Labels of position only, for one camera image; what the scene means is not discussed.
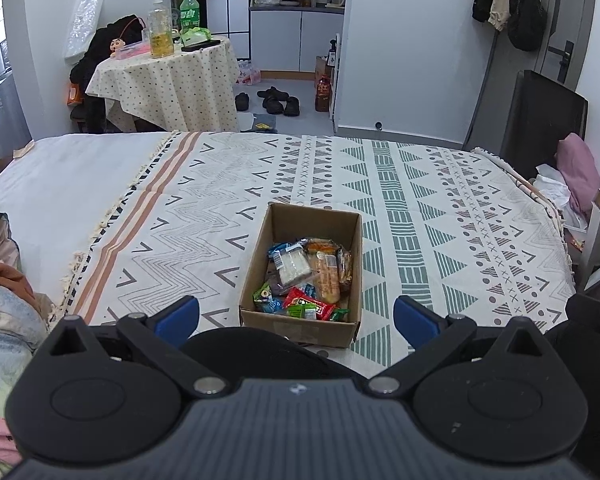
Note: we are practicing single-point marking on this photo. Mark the clear bottle with yellow liquid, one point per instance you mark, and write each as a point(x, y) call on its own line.
point(161, 35)

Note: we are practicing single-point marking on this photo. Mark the pink cloth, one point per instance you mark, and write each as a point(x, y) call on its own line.
point(580, 170)

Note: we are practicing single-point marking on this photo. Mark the grey appliance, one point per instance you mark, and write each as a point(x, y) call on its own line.
point(2, 115)

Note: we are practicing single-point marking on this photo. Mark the green-edged round cracker packet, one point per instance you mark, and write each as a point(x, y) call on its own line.
point(339, 315)

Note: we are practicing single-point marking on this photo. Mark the pile of crumpled clothes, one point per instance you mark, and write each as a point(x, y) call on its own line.
point(5, 310)

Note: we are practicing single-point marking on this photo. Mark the black-framed sliding door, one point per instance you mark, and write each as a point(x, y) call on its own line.
point(227, 5)

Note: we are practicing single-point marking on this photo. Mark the clear breadstick packet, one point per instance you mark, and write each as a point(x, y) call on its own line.
point(325, 280)

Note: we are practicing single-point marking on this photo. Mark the person's left leg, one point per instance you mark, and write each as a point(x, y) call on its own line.
point(265, 355)

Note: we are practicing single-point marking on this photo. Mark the white bed sheet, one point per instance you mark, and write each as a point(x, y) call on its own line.
point(55, 185)

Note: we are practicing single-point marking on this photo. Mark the white crumpled cloth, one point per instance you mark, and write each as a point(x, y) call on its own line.
point(555, 190)

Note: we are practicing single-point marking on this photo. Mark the small cartoon doll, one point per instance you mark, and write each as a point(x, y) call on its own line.
point(117, 47)

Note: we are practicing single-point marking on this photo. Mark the round table with dotted cloth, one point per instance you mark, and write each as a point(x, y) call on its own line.
point(170, 90)

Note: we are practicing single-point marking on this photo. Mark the pink plastic case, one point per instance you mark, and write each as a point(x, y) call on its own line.
point(132, 51)

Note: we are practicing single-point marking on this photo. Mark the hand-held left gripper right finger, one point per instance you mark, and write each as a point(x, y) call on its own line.
point(415, 320)

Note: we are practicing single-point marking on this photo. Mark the blue snack packet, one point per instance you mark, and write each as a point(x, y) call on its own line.
point(280, 249)

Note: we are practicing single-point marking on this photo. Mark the grey door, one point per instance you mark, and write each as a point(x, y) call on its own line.
point(575, 10)

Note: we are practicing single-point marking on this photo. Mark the black slipper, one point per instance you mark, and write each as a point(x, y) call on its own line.
point(292, 106)
point(274, 93)
point(273, 105)
point(242, 101)

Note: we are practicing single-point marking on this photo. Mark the brown cardboard box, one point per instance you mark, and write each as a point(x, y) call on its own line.
point(300, 332)

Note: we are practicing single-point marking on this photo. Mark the pink and white plastic bag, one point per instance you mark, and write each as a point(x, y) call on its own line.
point(249, 72)

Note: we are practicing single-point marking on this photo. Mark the white kitchen cabinet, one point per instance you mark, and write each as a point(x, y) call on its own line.
point(290, 40)

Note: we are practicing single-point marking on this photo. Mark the hanging black bag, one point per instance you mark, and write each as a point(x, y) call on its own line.
point(527, 15)

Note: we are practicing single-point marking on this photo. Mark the purple grey snack packet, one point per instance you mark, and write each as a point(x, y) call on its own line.
point(276, 286)

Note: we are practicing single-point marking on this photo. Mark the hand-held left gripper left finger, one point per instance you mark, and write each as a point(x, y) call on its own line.
point(180, 320)

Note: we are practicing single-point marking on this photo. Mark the red snack packet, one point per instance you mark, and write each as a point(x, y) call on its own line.
point(307, 302)

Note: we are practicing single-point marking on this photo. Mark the bright green snack packet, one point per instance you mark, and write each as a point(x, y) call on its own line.
point(296, 311)

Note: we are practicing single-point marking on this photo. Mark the teal snack packet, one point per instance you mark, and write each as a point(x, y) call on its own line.
point(307, 291)

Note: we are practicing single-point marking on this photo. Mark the red-brown bottle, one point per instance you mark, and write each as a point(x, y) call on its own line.
point(323, 94)

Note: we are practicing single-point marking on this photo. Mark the white stool frame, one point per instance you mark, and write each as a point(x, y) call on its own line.
point(597, 240)

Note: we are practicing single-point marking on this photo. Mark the dark bag with yellow label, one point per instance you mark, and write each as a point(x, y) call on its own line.
point(260, 124)

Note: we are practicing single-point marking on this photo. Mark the orange snack packet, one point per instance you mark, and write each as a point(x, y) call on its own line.
point(322, 246)

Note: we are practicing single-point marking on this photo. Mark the white spray bottle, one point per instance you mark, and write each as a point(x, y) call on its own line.
point(334, 55)

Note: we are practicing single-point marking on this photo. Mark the green tissue pack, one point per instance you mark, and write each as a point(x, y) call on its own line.
point(196, 36)

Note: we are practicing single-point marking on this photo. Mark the green soda bottle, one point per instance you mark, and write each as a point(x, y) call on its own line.
point(190, 12)

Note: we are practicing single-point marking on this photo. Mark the black flat panel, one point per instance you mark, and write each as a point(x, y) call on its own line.
point(540, 120)

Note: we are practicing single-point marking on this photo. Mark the white snack packet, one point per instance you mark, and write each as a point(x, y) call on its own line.
point(292, 267)

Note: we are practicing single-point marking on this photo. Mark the black clothes on chair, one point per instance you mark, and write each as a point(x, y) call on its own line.
point(95, 105)

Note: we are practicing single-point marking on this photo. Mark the clear brown nut bar packet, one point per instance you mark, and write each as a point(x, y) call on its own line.
point(345, 272)

